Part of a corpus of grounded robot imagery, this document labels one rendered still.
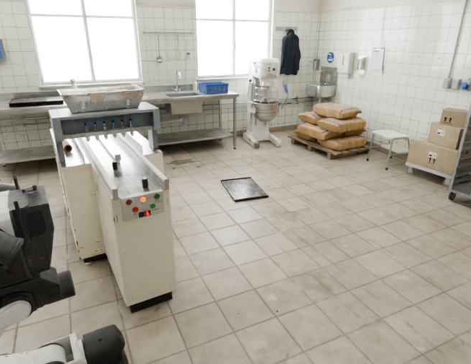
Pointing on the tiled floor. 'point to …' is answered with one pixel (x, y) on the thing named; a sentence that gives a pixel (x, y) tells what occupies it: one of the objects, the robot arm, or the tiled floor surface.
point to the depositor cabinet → (69, 189)
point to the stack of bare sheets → (243, 189)
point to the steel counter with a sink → (158, 94)
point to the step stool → (391, 143)
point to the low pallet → (329, 148)
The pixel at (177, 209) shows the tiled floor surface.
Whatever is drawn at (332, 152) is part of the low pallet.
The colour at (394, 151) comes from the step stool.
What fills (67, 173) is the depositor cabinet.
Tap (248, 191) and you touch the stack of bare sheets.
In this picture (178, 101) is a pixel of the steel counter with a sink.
